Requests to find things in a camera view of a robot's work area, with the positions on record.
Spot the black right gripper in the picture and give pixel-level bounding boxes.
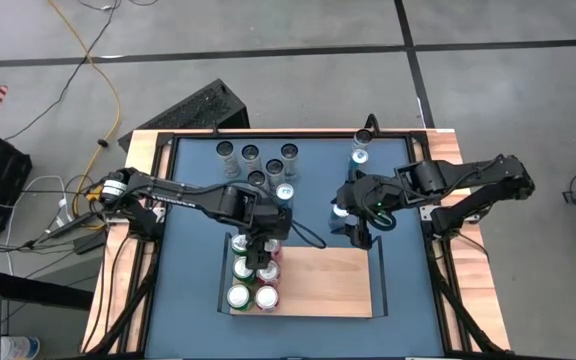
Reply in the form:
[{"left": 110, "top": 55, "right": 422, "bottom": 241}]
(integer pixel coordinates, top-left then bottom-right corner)
[{"left": 335, "top": 172, "right": 402, "bottom": 250}]

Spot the light wooden board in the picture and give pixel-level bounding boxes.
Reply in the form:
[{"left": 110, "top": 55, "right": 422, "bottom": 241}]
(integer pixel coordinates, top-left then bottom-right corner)
[{"left": 216, "top": 231, "right": 390, "bottom": 320}]

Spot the green Sprite can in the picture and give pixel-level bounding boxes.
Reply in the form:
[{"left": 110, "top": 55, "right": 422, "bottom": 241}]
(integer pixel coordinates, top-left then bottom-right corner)
[
  {"left": 226, "top": 283, "right": 255, "bottom": 312},
  {"left": 231, "top": 255, "right": 257, "bottom": 285},
  {"left": 230, "top": 232, "right": 250, "bottom": 257}
]

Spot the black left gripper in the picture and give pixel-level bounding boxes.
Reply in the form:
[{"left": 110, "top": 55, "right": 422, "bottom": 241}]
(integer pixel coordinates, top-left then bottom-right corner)
[{"left": 245, "top": 207, "right": 294, "bottom": 272}]

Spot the black power adapter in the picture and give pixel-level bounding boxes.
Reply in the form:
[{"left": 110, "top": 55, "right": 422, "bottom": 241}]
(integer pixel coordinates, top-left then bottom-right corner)
[{"left": 71, "top": 229, "right": 110, "bottom": 256}]

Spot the white power cable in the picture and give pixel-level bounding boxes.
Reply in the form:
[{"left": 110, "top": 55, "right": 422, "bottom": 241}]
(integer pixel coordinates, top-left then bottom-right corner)
[{"left": 5, "top": 174, "right": 77, "bottom": 279}]

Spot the red Coca-Cola can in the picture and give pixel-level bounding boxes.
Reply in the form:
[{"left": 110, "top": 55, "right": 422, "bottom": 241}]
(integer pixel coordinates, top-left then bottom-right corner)
[
  {"left": 254, "top": 284, "right": 282, "bottom": 314},
  {"left": 256, "top": 259, "right": 283, "bottom": 287},
  {"left": 263, "top": 238, "right": 284, "bottom": 262}
]

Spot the blue silver Red Bull can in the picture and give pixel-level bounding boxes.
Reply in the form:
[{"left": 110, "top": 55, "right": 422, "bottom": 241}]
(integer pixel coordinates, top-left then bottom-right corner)
[
  {"left": 275, "top": 182, "right": 297, "bottom": 211},
  {"left": 327, "top": 202, "right": 353, "bottom": 235},
  {"left": 347, "top": 148, "right": 371, "bottom": 181}
]

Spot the white blue container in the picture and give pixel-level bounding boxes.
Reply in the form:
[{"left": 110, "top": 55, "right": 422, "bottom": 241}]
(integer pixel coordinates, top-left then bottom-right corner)
[{"left": 0, "top": 335, "right": 42, "bottom": 360}]

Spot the yellow floor cable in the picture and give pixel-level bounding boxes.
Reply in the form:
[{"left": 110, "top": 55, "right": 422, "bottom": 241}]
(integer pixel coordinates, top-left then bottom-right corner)
[{"left": 47, "top": 0, "right": 122, "bottom": 231}]

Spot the black perforated computer case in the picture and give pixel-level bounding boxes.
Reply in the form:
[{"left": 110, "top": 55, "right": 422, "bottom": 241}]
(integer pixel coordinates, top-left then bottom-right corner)
[{"left": 116, "top": 77, "right": 252, "bottom": 153}]

